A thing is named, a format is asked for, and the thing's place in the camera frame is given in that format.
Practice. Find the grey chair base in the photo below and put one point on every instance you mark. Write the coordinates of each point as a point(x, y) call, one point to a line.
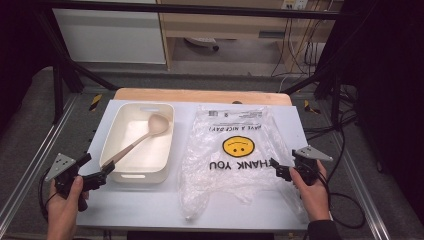
point(200, 41)

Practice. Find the white board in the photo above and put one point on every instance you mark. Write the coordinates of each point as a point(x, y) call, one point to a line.
point(133, 206)

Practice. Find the white plastic bin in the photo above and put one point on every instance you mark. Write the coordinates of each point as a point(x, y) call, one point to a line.
point(151, 156)

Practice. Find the wooden spoon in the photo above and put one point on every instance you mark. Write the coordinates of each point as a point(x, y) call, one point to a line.
point(157, 124)

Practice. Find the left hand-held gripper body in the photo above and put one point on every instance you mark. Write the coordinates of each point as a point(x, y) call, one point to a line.
point(61, 166)

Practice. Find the clear plastic bag yellow face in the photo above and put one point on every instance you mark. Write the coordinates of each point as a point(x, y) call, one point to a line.
point(216, 186)

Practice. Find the aluminium rail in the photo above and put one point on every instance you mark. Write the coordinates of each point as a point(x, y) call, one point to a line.
point(40, 150)
point(366, 200)

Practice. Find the black metal crossbar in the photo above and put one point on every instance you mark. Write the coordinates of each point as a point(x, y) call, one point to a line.
point(200, 9)

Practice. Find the person's left hand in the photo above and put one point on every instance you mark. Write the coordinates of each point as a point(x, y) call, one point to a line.
point(65, 210)

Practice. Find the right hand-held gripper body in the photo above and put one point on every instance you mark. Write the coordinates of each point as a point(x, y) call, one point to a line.
point(306, 163)

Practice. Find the black metal stand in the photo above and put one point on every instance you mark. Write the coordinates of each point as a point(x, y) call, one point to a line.
point(335, 93)
point(58, 90)

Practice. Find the black curtain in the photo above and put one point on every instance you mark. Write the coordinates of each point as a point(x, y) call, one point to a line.
point(386, 83)
point(16, 50)

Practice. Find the white cabinet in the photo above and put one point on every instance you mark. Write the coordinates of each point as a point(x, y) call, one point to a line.
point(106, 36)

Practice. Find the person's right hand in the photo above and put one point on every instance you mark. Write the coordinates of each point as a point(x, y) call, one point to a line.
point(315, 200)

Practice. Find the wooden board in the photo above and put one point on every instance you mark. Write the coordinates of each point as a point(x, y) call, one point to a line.
point(186, 96)

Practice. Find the white power strip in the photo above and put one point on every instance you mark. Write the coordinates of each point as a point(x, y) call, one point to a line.
point(295, 4)

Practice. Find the wooden desk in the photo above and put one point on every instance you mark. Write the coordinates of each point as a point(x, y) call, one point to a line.
point(213, 26)

